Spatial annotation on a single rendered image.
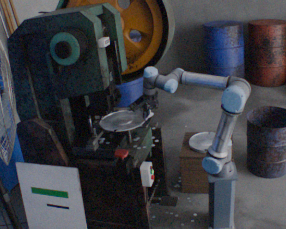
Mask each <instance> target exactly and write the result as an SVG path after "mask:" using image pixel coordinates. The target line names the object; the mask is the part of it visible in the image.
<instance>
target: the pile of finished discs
mask: <svg viewBox="0 0 286 229"><path fill-rule="evenodd" d="M215 134H216V133H215V132H210V133H208V132H202V133H198V134H195V135H193V136H192V137H191V138H190V140H189V146H190V148H191V149H192V150H194V151H197V152H201V153H206V152H207V150H208V147H209V146H210V145H211V144H212V141H213V139H214V137H215Z"/></svg>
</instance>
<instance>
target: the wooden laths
mask: <svg viewBox="0 0 286 229"><path fill-rule="evenodd" d="M0 3H1V6H2V9H3V13H4V16H5V19H6V21H7V25H8V28H9V32H10V34H11V35H12V33H13V32H14V31H15V30H16V27H15V25H14V24H15V23H14V21H13V18H12V14H11V11H10V9H9V6H8V2H7V0H0ZM9 3H10V6H11V8H12V12H13V15H14V19H15V22H16V25H17V27H18V26H19V25H20V23H19V19H18V17H17V13H16V10H15V7H14V3H13V0H9ZM0 19H1V22H2V25H3V28H4V31H5V35H6V36H7V39H8V38H9V36H8V32H7V29H6V27H5V24H4V20H3V17H2V14H1V11H0Z"/></svg>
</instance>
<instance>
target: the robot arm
mask: <svg viewBox="0 0 286 229"><path fill-rule="evenodd" d="M178 84H184V85H190V86H197V87H202V88H208V89H215V90H219V91H224V92H223V94H222V98H221V102H222V103H221V109H222V113H221V117H220V120H219V123H218V128H217V131H216V134H215V137H214V139H213V141H212V144H211V145H210V146H209V147H208V150H207V153H206V156H205V158H204V159H203V161H202V166H203V168H204V170H205V171H207V172H208V173H211V175H212V176H214V177H216V178H227V177H230V176H231V175H232V174H233V172H234V166H233V164H232V161H231V159H232V142H231V140H230V138H231V135H232V132H233V129H234V126H235V123H236V120H237V118H238V115H240V114H242V112H243V110H244V105H245V103H246V101H247V98H248V97H249V95H250V94H251V88H250V84H249V83H248V82H247V81H245V80H244V79H241V78H239V77H234V76H228V77H219V76H215V75H207V74H199V73H191V72H185V71H183V70H182V69H178V68H176V69H174V70H173V71H172V72H171V73H169V74H168V75H166V76H163V75H160V74H158V71H157V69H156V68H155V67H147V68H145V69H144V75H143V95H142V96H141V97H139V98H138V99H137V100H136V101H134V102H133V103H132V104H130V105H129V107H130V109H131V110H132V111H133V112H135V111H136V110H138V109H139V108H141V113H142V117H143V119H144V120H145V121H146V120H147V119H148V118H149V117H151V116H153V114H154V113H151V110H152V109H157V108H158V106H159V101H158V100H157V96H158V91H157V90H156V88H158V89H161V90H163V91H165V92H169V93H174V92H175V91H176V89H177V87H178ZM156 101H157V102H156ZM156 104H158V105H156ZM156 106H157V107H156Z"/></svg>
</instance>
